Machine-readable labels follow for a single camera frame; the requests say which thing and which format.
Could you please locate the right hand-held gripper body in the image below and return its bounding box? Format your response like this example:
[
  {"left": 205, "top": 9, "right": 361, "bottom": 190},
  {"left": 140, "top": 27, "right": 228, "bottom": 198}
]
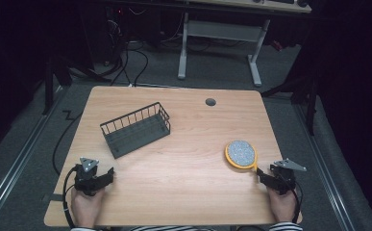
[{"left": 263, "top": 158, "right": 308, "bottom": 196}]

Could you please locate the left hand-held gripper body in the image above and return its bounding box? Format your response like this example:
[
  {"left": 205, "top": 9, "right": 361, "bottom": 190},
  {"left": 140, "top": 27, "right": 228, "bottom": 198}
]
[{"left": 73, "top": 156, "right": 111, "bottom": 196}]

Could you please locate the yellow round scrubber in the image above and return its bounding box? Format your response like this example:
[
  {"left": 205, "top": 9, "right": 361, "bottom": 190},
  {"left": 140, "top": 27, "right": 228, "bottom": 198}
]
[{"left": 224, "top": 140, "right": 259, "bottom": 173}]

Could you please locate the black wire basket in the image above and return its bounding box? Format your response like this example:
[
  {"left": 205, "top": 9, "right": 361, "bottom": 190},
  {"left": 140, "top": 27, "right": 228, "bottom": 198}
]
[{"left": 99, "top": 101, "right": 171, "bottom": 160}]

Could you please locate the person's left hand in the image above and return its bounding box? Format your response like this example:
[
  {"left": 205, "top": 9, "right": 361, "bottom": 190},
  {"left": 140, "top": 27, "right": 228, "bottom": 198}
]
[{"left": 70, "top": 187, "right": 106, "bottom": 229}]

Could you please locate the person's right hand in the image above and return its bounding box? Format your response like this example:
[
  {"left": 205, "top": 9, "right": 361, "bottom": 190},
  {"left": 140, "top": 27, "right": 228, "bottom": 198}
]
[{"left": 266, "top": 187, "right": 299, "bottom": 223}]

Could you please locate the black metal stand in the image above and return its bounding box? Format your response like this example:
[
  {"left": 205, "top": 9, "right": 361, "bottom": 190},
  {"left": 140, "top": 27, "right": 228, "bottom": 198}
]
[
  {"left": 41, "top": 54, "right": 111, "bottom": 116},
  {"left": 260, "top": 64, "right": 318, "bottom": 137}
]

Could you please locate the white-legged desk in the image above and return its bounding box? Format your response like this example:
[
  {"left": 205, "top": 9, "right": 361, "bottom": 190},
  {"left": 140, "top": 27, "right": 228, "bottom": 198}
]
[{"left": 177, "top": 0, "right": 312, "bottom": 88}]

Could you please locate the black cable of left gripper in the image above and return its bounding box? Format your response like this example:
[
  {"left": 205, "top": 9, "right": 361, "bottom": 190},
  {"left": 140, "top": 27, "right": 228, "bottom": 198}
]
[{"left": 62, "top": 165, "right": 79, "bottom": 229}]

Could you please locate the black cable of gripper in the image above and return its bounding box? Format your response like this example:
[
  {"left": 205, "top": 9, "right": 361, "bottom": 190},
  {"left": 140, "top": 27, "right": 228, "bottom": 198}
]
[
  {"left": 62, "top": 165, "right": 79, "bottom": 229},
  {"left": 291, "top": 181, "right": 304, "bottom": 224}
]

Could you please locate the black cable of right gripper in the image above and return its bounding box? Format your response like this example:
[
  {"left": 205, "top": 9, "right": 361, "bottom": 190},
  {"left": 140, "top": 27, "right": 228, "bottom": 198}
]
[{"left": 291, "top": 181, "right": 304, "bottom": 224}]

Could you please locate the black floor cable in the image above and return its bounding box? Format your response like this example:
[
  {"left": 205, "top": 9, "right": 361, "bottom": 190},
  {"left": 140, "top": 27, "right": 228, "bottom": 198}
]
[{"left": 52, "top": 110, "right": 83, "bottom": 177}]

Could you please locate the bundle of black cables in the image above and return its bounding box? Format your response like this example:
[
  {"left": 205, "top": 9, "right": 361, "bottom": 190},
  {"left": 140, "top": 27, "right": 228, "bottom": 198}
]
[{"left": 93, "top": 13, "right": 150, "bottom": 88}]

